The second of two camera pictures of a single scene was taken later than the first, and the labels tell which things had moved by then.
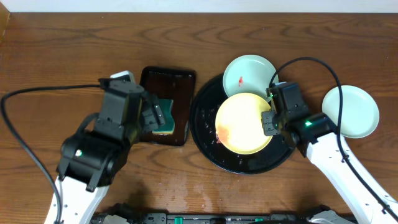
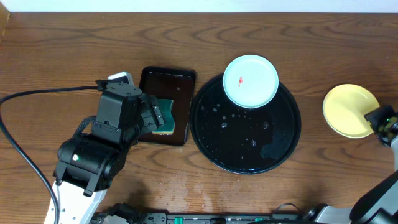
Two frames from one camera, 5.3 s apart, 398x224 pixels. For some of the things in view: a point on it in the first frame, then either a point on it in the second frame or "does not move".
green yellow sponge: (168, 127) does not move
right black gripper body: (273, 124) to (380, 117)
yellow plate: (239, 124) to (344, 107)
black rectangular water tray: (174, 84) does not move
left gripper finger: (155, 101) does not move
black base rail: (208, 218) does not move
